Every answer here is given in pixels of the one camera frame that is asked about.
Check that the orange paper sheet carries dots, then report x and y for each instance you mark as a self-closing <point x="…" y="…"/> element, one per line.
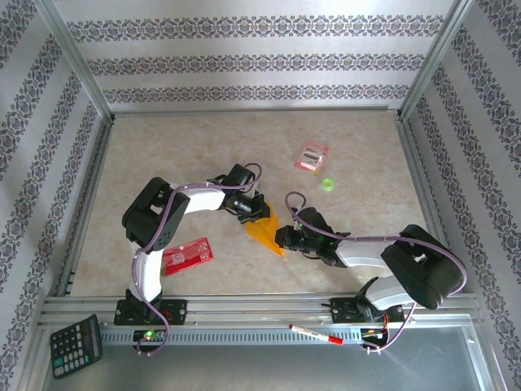
<point x="264" y="232"/>

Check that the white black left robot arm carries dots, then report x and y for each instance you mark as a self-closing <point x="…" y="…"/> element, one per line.
<point x="154" y="220"/>

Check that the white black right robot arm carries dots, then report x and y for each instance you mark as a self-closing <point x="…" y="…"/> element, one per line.
<point x="423" y="269"/>

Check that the battery blister pack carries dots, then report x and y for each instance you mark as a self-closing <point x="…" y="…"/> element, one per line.
<point x="312" y="156"/>

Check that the red cardboard box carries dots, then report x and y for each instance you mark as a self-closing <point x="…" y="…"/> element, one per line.
<point x="187" y="256"/>

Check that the red white marker pen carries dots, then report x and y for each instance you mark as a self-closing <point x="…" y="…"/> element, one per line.
<point x="315" y="335"/>

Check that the grey metal panel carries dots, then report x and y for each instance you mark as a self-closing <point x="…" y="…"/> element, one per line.
<point x="264" y="370"/>

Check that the circuit board with green light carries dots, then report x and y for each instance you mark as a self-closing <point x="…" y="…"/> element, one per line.
<point x="150" y="335"/>

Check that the black calculator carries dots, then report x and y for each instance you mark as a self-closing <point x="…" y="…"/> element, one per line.
<point x="75" y="346"/>

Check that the wide aluminium frame rail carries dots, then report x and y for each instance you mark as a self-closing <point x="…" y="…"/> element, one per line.
<point x="252" y="307"/>

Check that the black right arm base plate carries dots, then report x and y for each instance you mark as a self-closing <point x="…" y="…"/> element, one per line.
<point x="344" y="311"/>

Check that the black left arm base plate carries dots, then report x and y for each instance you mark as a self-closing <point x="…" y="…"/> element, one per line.
<point x="175" y="311"/>

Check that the aluminium frame post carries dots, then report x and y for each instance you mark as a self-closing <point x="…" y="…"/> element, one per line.
<point x="77" y="61"/>
<point x="435" y="53"/>

